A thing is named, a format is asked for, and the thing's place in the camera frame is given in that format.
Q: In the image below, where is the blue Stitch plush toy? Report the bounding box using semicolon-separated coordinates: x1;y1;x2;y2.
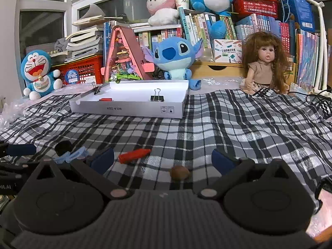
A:
142;37;204;90

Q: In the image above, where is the brown round nut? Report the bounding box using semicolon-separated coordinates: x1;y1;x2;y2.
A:
169;166;190;181

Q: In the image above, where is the Doraemon plush toy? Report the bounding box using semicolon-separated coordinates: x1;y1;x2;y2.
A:
20;50;62;101

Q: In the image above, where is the pink white bunny plush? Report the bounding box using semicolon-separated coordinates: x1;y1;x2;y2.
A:
146;0;179;26

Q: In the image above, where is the binder clip on box corner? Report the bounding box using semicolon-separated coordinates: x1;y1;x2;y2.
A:
92;82;103;95

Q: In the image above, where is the wooden drawer box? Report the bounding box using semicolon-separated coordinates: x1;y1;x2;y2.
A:
190;61;247;79

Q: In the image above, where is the white shallow cardboard box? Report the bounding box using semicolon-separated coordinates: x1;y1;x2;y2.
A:
69;80;188;119

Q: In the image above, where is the light blue plastic clip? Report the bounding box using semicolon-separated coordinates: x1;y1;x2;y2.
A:
67;147;89;162

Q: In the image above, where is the blue white plush toy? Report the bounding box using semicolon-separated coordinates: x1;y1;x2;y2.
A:
187;0;234;40

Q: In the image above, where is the orange red oblong object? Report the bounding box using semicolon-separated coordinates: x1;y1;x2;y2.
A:
118;148;151;164

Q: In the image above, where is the black binder clip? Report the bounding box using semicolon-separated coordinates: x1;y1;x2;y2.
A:
150;88;164;102

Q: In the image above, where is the pink triangular diorama house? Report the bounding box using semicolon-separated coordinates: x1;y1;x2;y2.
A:
101;26;155;83

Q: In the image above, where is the stack of books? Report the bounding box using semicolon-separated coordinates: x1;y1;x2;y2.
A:
48;4;127;62

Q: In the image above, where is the pink bubble wrap sheet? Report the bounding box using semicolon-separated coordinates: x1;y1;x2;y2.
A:
1;77;242;129

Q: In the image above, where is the black white plaid cloth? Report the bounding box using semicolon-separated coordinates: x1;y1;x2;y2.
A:
1;89;331;194

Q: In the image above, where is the white colourful pencil box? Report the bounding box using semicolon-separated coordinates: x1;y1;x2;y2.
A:
213;39;242;63

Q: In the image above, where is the white desk lamp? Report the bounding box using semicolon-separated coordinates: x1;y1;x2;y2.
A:
306;0;331;98

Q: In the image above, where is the red plastic basket right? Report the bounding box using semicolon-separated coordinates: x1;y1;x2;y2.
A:
232;0;279;19

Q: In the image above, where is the blue gift bag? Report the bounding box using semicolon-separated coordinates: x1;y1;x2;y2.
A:
279;0;315;33

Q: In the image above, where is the brown haired baby doll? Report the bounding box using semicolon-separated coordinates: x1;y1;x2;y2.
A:
240;32;289;95

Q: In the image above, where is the red plastic crate left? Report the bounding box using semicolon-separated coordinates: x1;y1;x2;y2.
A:
51;55;104;85

